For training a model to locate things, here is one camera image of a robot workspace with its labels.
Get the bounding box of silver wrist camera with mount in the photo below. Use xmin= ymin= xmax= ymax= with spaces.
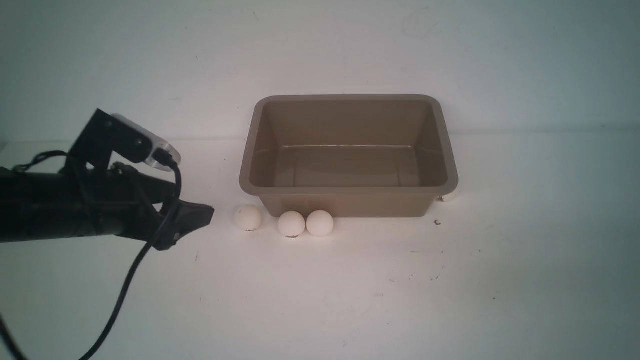
xmin=65 ymin=109 xmax=182 ymax=172

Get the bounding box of black camera cable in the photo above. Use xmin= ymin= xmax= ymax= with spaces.
xmin=0 ymin=150 xmax=183 ymax=360

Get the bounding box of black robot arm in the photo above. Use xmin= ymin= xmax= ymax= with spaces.
xmin=0 ymin=162 xmax=215 ymax=251

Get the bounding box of white ping-pong ball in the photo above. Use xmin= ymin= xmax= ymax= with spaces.
xmin=278 ymin=210 xmax=306 ymax=239
xmin=306 ymin=210 xmax=335 ymax=237
xmin=234 ymin=205 xmax=263 ymax=231

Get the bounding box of tan plastic storage bin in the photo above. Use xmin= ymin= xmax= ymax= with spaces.
xmin=238 ymin=95 xmax=459 ymax=218

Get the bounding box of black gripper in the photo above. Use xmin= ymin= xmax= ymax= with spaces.
xmin=94 ymin=167 xmax=215 ymax=251

